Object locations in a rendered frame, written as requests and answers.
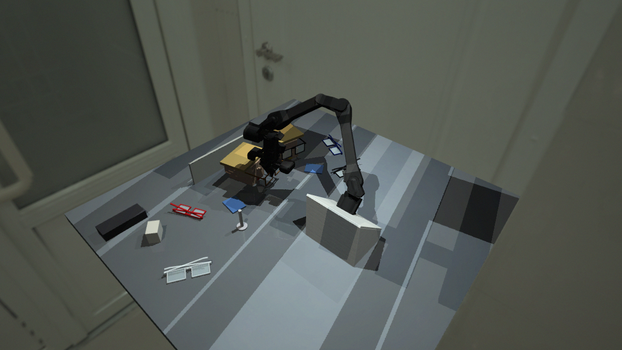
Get grey flat rectangular panel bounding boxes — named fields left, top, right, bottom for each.
left=189, top=135, right=263, bottom=184

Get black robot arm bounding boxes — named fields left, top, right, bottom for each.
left=243, top=93, right=365, bottom=215

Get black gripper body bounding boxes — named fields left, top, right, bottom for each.
left=247, top=145, right=295, bottom=174

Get beige cube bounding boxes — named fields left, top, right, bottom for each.
left=145, top=220, right=163, bottom=244

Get white-framed glasses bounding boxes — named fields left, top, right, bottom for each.
left=164, top=257, right=212, bottom=284

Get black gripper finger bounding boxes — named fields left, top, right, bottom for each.
left=269, top=165, right=279, bottom=177
left=259, top=162, right=272, bottom=174

